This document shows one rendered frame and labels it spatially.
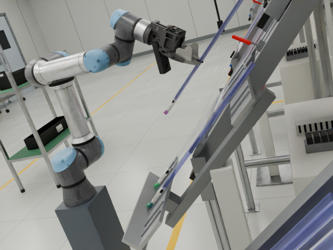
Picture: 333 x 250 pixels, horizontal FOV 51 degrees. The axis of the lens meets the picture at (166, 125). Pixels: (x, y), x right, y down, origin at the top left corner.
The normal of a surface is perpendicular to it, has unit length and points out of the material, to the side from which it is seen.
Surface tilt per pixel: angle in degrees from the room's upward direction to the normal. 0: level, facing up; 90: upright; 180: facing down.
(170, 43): 90
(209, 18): 90
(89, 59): 90
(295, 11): 90
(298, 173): 0
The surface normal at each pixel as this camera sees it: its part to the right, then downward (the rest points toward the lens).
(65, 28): -0.25, 0.40
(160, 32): -0.50, 0.42
